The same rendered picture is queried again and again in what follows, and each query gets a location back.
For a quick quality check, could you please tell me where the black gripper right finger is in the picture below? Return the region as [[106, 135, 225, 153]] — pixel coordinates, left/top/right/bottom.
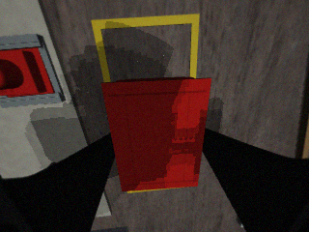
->
[[202, 128, 309, 232]]

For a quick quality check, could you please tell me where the yellow rectangular frame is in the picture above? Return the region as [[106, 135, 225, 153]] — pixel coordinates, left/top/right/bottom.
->
[[91, 14, 200, 82]]

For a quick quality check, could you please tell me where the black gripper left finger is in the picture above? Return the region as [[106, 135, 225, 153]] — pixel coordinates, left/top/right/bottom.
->
[[0, 132, 115, 232]]

